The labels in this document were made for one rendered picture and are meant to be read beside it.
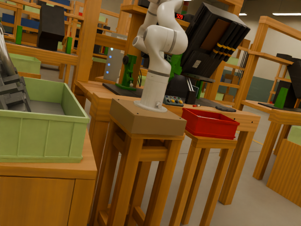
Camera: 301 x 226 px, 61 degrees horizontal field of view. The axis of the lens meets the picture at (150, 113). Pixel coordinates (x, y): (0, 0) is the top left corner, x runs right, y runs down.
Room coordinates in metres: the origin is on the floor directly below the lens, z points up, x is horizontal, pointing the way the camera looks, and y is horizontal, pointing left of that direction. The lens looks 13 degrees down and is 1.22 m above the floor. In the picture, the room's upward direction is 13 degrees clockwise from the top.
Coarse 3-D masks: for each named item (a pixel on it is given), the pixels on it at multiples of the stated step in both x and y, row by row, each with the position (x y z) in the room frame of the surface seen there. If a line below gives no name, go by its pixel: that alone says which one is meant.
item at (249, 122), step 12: (96, 96) 1.55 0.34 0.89; (108, 96) 1.59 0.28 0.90; (120, 96) 1.68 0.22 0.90; (96, 108) 1.51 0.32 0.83; (108, 108) 1.54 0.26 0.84; (168, 108) 1.77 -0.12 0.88; (180, 108) 1.82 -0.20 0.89; (192, 108) 1.88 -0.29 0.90; (204, 108) 2.00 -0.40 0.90; (96, 120) 1.51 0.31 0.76; (108, 120) 1.55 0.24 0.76; (240, 120) 2.15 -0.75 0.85; (252, 120) 2.23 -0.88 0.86
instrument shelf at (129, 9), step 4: (132, 4) 2.09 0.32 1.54; (124, 8) 2.22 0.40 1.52; (128, 8) 2.15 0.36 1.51; (132, 8) 2.08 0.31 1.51; (136, 8) 2.09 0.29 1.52; (140, 8) 2.11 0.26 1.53; (144, 8) 2.12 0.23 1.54; (128, 12) 2.28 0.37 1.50; (132, 12) 2.22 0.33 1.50; (136, 12) 2.17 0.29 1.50; (140, 12) 2.12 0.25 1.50; (144, 12) 2.13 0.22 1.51; (176, 20) 2.28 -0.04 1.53; (180, 20) 2.30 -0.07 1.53; (180, 24) 2.31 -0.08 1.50; (184, 24) 2.33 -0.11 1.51; (188, 24) 2.35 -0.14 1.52; (184, 28) 2.50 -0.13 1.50
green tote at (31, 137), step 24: (48, 96) 1.34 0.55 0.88; (72, 96) 1.11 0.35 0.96; (0, 120) 0.72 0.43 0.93; (24, 120) 0.75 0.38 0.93; (48, 120) 0.78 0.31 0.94; (72, 120) 0.82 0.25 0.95; (0, 144) 0.73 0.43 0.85; (24, 144) 0.76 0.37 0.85; (48, 144) 0.79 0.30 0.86; (72, 144) 0.83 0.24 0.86
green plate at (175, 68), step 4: (172, 56) 2.12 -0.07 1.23; (176, 56) 2.08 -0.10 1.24; (180, 56) 2.04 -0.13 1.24; (172, 60) 2.10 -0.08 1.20; (176, 60) 2.06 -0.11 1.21; (180, 60) 2.06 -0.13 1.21; (172, 64) 2.07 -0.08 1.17; (176, 64) 2.03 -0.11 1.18; (180, 64) 2.06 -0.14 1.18; (172, 68) 2.05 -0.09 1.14; (176, 68) 2.05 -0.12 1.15; (180, 68) 2.07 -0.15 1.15; (172, 72) 2.02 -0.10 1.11; (176, 72) 2.06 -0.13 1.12; (180, 72) 2.07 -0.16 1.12
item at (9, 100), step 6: (0, 78) 0.83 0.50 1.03; (0, 84) 0.82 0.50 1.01; (12, 84) 0.83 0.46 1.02; (0, 90) 0.80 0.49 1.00; (6, 90) 0.81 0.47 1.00; (12, 90) 0.83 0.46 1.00; (6, 96) 0.89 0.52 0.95; (18, 96) 0.91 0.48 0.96; (6, 102) 0.88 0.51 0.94; (12, 102) 0.89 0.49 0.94; (18, 102) 0.91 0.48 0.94
